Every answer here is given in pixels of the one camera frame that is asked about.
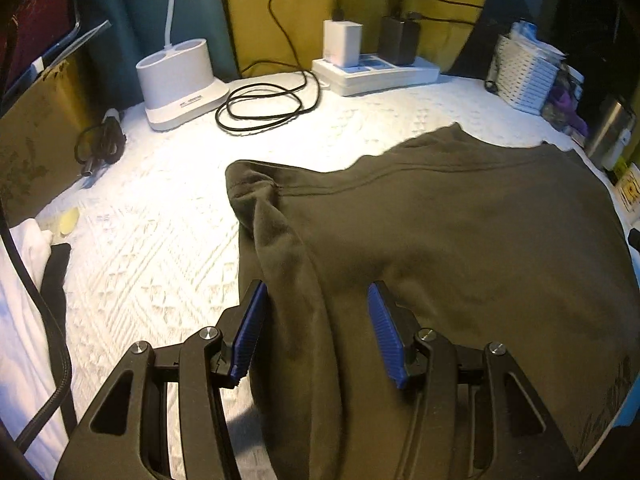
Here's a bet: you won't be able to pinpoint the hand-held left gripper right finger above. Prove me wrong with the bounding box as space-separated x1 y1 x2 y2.
367 281 581 480

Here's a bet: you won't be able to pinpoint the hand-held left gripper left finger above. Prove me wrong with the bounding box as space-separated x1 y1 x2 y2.
52 280 271 480

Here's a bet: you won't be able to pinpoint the dark olive sweater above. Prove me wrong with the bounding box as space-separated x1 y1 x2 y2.
225 122 638 480

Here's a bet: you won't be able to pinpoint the white textured bedspread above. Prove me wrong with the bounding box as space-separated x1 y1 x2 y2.
0 67 626 480

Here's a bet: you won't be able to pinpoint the small pale yellow item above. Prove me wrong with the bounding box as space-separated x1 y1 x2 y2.
57 207 81 237

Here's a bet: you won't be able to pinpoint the white pillow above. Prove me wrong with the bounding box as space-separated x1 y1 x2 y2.
0 217 76 461

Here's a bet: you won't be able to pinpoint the white desk lamp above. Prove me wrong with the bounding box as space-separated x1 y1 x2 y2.
136 0 231 132

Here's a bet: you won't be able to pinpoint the white power strip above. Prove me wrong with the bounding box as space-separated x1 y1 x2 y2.
312 52 441 97

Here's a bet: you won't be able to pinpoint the cream mug with cartoon print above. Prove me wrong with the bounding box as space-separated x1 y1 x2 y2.
612 160 640 226

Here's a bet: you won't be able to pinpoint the brown cardboard box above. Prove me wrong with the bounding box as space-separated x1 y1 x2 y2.
0 55 96 226

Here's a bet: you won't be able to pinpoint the purple soft item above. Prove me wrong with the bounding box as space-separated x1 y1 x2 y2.
552 85 588 136

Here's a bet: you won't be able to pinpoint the white woven plastic basket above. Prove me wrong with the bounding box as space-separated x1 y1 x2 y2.
487 35 558 113

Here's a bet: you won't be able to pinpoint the black charger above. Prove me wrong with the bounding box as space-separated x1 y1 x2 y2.
377 14 420 66

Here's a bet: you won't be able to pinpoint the white charger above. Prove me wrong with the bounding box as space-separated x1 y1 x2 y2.
322 19 363 68

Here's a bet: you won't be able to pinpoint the stainless steel thermos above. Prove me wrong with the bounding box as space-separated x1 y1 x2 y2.
584 95 637 171

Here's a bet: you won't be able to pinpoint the packets in basket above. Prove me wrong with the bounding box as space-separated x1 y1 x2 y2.
507 20 568 58

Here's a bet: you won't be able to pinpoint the clear tablet stand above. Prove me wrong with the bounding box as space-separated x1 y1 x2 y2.
30 20 112 78

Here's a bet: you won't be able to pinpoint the teal curtain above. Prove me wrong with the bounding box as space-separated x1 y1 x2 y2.
75 0 238 106

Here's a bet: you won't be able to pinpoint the tablet with red screen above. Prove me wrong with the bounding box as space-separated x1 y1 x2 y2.
0 0 76 76

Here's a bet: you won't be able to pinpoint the black braided cable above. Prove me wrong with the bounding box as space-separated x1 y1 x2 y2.
0 200 76 456

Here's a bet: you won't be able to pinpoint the black strap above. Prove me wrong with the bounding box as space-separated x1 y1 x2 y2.
40 242 72 311

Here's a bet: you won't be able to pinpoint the small coiled black cable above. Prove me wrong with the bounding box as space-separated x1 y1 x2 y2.
75 109 126 178

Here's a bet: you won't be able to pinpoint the long black charging cable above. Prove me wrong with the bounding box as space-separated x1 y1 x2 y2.
216 0 346 134

